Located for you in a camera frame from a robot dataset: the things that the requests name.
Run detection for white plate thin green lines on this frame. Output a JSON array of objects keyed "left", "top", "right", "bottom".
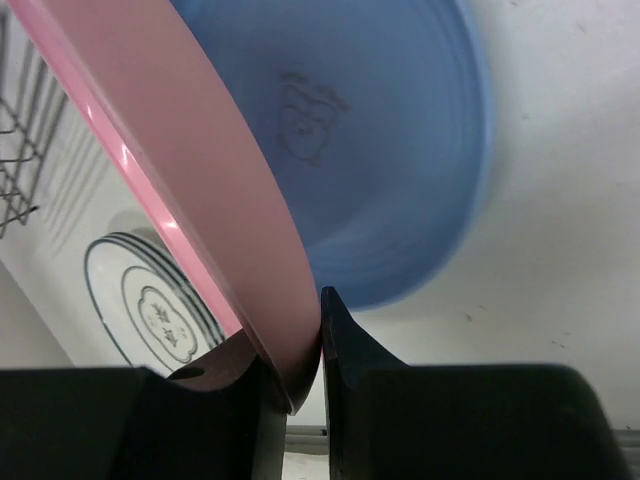
[{"left": 83, "top": 232, "right": 226, "bottom": 376}]

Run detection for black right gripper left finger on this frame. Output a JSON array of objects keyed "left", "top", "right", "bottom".
[{"left": 1, "top": 332, "right": 286, "bottom": 479}]

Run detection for pink plate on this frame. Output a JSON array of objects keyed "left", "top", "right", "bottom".
[{"left": 10, "top": 1, "right": 320, "bottom": 413}]

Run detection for light blue plate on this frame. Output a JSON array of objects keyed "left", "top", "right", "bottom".
[{"left": 175, "top": 1, "right": 494, "bottom": 310}]

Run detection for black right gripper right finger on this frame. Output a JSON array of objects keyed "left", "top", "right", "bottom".
[{"left": 321, "top": 287, "right": 631, "bottom": 479}]

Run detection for metal wire dish rack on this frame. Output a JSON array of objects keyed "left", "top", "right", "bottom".
[{"left": 1, "top": 3, "right": 68, "bottom": 235}]

